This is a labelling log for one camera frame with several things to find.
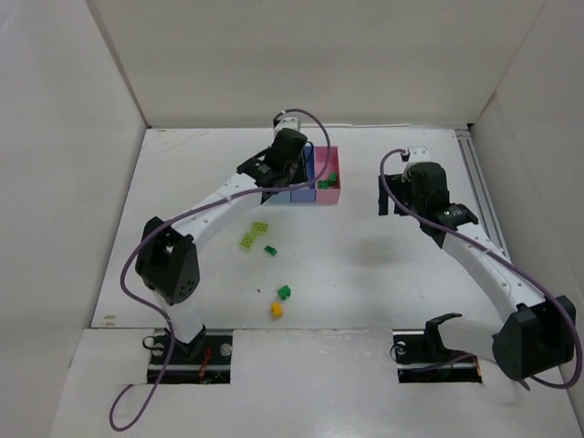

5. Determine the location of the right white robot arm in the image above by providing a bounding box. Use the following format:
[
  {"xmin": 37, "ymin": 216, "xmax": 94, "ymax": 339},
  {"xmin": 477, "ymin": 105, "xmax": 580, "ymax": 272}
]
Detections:
[{"xmin": 378, "ymin": 162, "xmax": 583, "ymax": 389}]

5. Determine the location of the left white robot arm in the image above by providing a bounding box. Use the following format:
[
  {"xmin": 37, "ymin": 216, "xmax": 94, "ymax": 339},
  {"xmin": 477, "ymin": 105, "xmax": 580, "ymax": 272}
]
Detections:
[{"xmin": 135, "ymin": 128, "xmax": 308, "ymax": 358}]

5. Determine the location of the light blue container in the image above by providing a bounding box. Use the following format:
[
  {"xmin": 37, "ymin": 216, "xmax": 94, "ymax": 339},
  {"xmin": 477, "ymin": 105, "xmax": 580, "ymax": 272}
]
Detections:
[{"xmin": 266, "ymin": 191, "xmax": 291, "ymax": 205}]

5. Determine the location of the pink container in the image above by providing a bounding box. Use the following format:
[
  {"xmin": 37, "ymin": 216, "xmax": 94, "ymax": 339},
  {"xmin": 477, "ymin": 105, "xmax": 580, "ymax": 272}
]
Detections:
[{"xmin": 314, "ymin": 146, "xmax": 341, "ymax": 204}]

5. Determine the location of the light green lego brick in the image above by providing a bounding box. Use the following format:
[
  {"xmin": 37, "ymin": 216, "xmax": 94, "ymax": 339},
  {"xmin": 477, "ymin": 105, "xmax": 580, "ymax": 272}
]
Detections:
[
  {"xmin": 239, "ymin": 232, "xmax": 257, "ymax": 251},
  {"xmin": 250, "ymin": 222, "xmax": 269, "ymax": 235}
]

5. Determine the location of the small dark green lego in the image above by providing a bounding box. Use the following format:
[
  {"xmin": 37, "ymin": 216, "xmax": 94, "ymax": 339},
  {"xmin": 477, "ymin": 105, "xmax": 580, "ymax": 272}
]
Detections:
[{"xmin": 264, "ymin": 245, "xmax": 277, "ymax": 256}]

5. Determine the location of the small yellow lego brick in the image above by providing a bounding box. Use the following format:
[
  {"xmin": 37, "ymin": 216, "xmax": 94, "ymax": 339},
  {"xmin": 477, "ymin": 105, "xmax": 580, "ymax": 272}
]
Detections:
[{"xmin": 270, "ymin": 302, "xmax": 283, "ymax": 318}]

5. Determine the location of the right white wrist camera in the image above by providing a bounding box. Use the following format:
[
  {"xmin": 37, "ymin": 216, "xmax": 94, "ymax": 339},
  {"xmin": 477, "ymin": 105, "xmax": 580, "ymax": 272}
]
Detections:
[{"xmin": 401, "ymin": 146, "xmax": 431, "ymax": 165}]

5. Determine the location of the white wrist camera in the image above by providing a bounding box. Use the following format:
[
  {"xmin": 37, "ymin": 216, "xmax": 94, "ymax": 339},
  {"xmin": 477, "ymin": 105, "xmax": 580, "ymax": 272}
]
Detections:
[
  {"xmin": 273, "ymin": 115, "xmax": 301, "ymax": 135},
  {"xmin": 401, "ymin": 146, "xmax": 431, "ymax": 165}
]

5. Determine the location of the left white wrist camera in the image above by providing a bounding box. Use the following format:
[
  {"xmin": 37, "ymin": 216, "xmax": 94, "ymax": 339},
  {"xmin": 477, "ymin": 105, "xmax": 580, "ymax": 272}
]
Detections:
[{"xmin": 273, "ymin": 115, "xmax": 301, "ymax": 135}]

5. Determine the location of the aluminium rail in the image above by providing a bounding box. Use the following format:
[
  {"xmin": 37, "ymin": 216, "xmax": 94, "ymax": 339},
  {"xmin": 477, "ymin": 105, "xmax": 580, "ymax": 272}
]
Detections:
[{"xmin": 454, "ymin": 129, "xmax": 509, "ymax": 257}]

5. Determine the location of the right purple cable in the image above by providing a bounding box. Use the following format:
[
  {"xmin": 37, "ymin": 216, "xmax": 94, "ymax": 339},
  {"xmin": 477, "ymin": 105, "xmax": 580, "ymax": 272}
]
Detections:
[{"xmin": 379, "ymin": 148, "xmax": 579, "ymax": 391}]

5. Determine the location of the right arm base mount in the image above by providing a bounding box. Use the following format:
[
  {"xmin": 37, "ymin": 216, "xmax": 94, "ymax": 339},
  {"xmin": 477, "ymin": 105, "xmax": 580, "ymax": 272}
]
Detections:
[{"xmin": 390, "ymin": 313, "xmax": 483, "ymax": 384}]

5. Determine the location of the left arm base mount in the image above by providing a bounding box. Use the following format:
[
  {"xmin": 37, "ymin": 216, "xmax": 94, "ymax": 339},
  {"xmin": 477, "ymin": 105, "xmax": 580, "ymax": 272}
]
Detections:
[{"xmin": 142, "ymin": 329, "xmax": 234, "ymax": 385}]

